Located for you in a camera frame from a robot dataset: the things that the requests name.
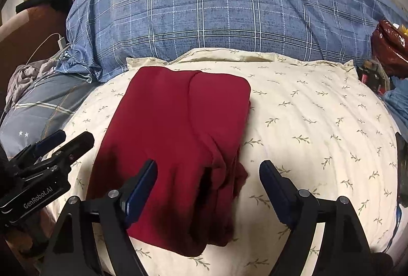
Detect person's left hand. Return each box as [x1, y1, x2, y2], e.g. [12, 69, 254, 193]
[5, 208, 55, 275]

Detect blue plaid quilt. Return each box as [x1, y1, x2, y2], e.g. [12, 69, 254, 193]
[57, 0, 407, 83]

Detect brown wooden headboard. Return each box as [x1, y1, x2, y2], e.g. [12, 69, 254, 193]
[0, 5, 67, 94]

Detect grey-blue striped bed sheet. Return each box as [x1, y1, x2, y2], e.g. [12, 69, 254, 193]
[1, 73, 99, 159]

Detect white charger with cable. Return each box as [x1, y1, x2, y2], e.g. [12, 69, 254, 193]
[25, 33, 68, 64]

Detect light blue garment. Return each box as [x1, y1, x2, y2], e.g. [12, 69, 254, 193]
[382, 76, 408, 139]

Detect cream leaf-print pillow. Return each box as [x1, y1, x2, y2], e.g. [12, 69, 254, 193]
[47, 47, 404, 276]

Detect grey crumpled cloth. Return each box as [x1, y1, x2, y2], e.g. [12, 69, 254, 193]
[4, 58, 57, 112]

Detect red sweater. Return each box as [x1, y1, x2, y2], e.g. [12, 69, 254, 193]
[87, 66, 251, 257]

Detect dark red plastic bag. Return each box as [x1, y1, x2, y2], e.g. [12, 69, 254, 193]
[371, 20, 408, 78]

